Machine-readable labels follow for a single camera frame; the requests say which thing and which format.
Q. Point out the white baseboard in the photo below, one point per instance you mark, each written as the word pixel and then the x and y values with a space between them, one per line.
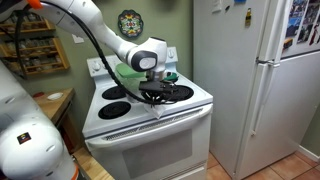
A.
pixel 308 154

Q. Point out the small white bowl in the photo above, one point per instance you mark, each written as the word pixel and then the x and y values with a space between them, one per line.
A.
pixel 54 96

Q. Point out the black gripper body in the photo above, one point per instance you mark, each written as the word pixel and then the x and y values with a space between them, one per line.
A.
pixel 156 87

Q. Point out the small dark fridge magnet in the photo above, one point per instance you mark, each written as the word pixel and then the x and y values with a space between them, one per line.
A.
pixel 227 8

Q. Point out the dark group fridge photo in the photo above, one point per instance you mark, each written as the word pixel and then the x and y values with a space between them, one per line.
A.
pixel 305 33

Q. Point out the small red dish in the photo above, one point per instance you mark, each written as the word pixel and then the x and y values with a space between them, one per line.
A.
pixel 38 94

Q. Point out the blue fridge magnet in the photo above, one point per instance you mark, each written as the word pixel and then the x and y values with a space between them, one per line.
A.
pixel 240 1

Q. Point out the white stove knob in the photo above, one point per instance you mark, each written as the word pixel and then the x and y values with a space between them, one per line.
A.
pixel 96 66
pixel 171 53

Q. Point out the light wooden table top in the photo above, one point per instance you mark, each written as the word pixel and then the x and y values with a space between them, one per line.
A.
pixel 91 166

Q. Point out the white electric stove oven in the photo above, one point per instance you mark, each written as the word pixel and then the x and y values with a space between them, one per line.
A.
pixel 150 146

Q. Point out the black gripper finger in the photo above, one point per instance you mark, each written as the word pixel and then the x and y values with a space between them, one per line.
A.
pixel 163 99
pixel 153 99

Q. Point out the white tissue piece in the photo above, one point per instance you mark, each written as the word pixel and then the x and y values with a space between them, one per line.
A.
pixel 156 111

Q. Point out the plastic container light green lid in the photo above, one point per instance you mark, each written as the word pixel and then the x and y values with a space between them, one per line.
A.
pixel 128 75

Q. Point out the colourful decorative wall plate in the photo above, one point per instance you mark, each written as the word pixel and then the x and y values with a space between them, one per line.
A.
pixel 130 23

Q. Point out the blue landscape fridge photo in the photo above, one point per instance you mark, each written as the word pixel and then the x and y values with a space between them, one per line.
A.
pixel 293 26

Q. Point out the white refrigerator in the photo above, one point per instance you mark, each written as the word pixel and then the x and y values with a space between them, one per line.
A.
pixel 233 83

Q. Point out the wooden spice rack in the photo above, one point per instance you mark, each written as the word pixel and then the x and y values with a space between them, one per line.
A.
pixel 40 56

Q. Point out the yellow black fridge magnet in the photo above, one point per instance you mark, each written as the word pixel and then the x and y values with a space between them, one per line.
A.
pixel 248 17

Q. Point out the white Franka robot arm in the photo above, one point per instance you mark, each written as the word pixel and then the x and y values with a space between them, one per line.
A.
pixel 83 16

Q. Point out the wooden side counter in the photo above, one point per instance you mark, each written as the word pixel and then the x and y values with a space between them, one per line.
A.
pixel 56 105

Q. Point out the white wall note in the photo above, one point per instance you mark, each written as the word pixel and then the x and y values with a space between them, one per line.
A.
pixel 77 39

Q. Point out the white paper fridge magnet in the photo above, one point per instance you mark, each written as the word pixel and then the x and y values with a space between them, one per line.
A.
pixel 216 6

